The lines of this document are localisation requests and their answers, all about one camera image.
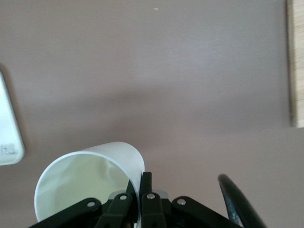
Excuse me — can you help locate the cream bear print tray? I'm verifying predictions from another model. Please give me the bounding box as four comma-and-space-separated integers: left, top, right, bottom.
0, 68, 26, 166

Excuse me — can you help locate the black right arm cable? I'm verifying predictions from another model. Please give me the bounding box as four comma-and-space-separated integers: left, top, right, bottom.
218, 174, 268, 228

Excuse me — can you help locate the white plastic cup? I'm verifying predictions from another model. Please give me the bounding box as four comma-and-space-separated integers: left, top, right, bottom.
34, 141, 145, 228

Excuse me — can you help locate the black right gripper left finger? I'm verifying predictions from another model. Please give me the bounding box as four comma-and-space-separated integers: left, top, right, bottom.
29, 180, 140, 228

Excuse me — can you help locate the bamboo cutting board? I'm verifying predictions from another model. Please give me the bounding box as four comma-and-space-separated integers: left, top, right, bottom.
286, 0, 304, 128

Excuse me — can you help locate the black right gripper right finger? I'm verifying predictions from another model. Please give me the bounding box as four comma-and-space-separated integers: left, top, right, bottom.
140, 172, 243, 228

